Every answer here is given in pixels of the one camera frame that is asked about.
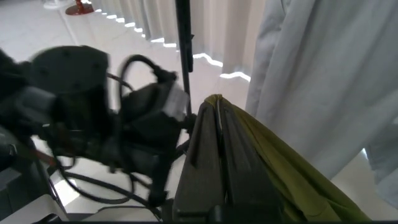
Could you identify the green garment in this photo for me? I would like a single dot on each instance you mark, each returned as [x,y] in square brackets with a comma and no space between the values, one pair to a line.
[295,174]

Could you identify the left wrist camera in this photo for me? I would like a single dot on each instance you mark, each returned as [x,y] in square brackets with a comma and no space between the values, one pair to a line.
[149,105]

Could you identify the pale grey shorts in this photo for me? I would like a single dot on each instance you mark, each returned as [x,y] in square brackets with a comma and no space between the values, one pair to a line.
[326,77]

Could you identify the white round-base stand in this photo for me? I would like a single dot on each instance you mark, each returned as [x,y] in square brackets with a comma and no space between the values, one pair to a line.
[56,3]

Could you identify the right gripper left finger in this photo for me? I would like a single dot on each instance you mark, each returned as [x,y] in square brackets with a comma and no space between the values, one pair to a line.
[199,174]

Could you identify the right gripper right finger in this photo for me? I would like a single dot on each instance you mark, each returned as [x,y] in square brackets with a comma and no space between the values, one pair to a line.
[242,180]

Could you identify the black clothes rack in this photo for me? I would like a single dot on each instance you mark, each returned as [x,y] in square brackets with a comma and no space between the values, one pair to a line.
[184,37]

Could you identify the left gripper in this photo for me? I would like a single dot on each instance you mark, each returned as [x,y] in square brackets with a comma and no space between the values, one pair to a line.
[146,155]

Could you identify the brown round-base stand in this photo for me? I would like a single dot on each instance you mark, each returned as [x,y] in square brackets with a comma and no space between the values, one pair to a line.
[79,8]

